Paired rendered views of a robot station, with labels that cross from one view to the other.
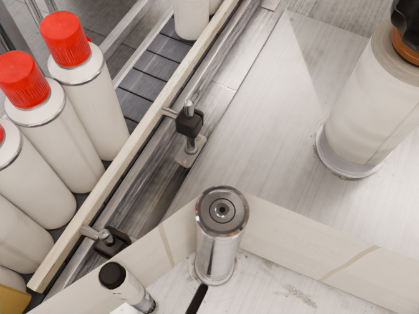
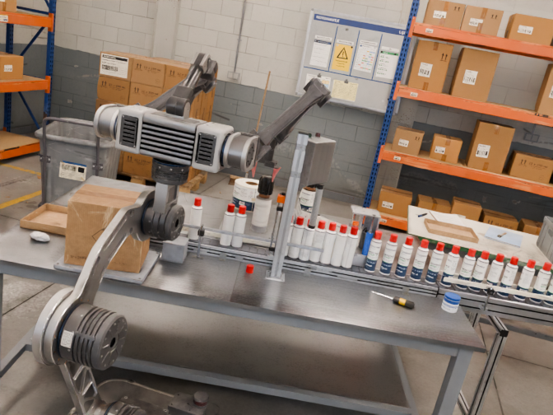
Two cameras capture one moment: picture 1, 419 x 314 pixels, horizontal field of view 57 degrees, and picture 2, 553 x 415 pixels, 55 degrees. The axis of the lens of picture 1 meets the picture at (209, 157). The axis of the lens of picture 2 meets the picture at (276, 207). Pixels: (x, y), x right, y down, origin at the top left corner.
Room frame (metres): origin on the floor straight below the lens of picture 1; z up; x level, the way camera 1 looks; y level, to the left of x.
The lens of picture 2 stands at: (1.33, 2.25, 1.85)
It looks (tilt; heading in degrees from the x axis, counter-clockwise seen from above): 17 degrees down; 244
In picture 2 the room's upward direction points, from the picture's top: 11 degrees clockwise
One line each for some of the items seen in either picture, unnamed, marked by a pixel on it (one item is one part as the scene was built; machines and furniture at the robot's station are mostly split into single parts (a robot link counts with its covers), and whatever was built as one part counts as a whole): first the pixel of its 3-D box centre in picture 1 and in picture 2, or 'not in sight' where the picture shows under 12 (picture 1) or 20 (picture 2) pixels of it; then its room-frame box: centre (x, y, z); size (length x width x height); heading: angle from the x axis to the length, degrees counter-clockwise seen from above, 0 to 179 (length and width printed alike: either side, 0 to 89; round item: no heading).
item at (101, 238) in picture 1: (103, 240); not in sight; (0.11, 0.11, 0.89); 0.06 x 0.03 x 0.12; 65
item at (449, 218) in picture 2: not in sight; (442, 217); (-1.47, -0.71, 0.81); 0.38 x 0.36 x 0.02; 144
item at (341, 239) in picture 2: not in sight; (339, 244); (0.00, 0.24, 0.98); 0.05 x 0.05 x 0.20
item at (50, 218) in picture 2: not in sight; (64, 220); (1.20, -0.31, 0.85); 0.30 x 0.26 x 0.04; 155
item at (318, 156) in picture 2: not in sight; (312, 160); (0.23, 0.23, 1.38); 0.17 x 0.10 x 0.19; 30
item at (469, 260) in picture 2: not in sight; (467, 268); (-0.56, 0.50, 0.98); 0.05 x 0.05 x 0.20
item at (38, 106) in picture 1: (57, 133); (296, 237); (0.19, 0.15, 0.98); 0.05 x 0.05 x 0.20
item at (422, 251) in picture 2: not in sight; (420, 259); (-0.36, 0.40, 0.98); 0.05 x 0.05 x 0.20
